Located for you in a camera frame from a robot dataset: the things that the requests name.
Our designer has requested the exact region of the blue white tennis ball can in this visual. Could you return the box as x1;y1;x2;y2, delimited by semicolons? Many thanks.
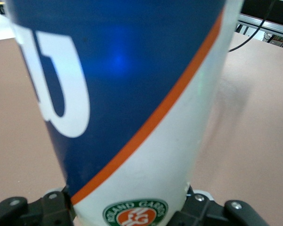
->
4;0;245;226

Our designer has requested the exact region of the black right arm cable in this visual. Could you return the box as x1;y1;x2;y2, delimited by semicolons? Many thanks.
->
227;0;275;52

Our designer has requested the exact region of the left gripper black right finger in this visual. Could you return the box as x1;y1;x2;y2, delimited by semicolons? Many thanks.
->
172;186;272;226

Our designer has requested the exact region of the silver aluminium frame rail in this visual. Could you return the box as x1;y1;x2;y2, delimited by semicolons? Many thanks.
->
235;13;283;51

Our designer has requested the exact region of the brown table mat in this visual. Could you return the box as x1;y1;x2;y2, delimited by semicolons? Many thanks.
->
0;32;283;226

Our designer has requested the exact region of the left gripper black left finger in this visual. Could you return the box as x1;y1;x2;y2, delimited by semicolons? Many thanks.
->
0;186;76;226

